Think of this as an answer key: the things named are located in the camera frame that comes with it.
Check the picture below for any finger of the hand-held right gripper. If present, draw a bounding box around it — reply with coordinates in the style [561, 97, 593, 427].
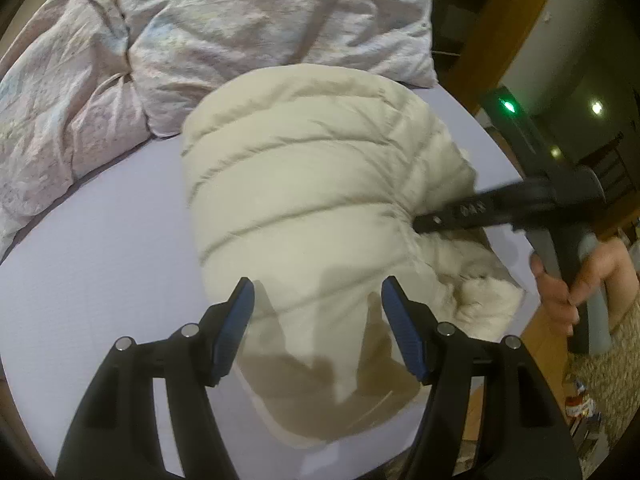
[412, 180, 539, 235]

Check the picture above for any cream puffer jacket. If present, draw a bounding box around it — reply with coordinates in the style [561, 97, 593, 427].
[181, 66, 526, 448]

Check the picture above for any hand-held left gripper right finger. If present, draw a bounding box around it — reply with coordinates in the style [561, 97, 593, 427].
[381, 276, 586, 480]

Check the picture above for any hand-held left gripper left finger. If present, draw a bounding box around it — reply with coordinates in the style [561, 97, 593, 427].
[54, 276, 256, 480]

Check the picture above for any dark wooden chair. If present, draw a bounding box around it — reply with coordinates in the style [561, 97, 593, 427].
[582, 132, 633, 201]

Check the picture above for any red white packet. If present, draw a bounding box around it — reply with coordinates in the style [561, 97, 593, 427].
[564, 377, 601, 421]

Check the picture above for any person's right hand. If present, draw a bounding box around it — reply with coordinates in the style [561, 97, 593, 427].
[529, 236, 640, 338]

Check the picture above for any wooden bed frame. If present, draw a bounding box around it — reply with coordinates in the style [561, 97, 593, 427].
[434, 0, 568, 117]

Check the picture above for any pale pink crinkled duvet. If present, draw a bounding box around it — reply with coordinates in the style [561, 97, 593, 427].
[0, 0, 152, 257]

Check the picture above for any pale pink crinkled pillow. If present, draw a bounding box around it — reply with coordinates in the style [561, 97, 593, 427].
[120, 0, 439, 137]

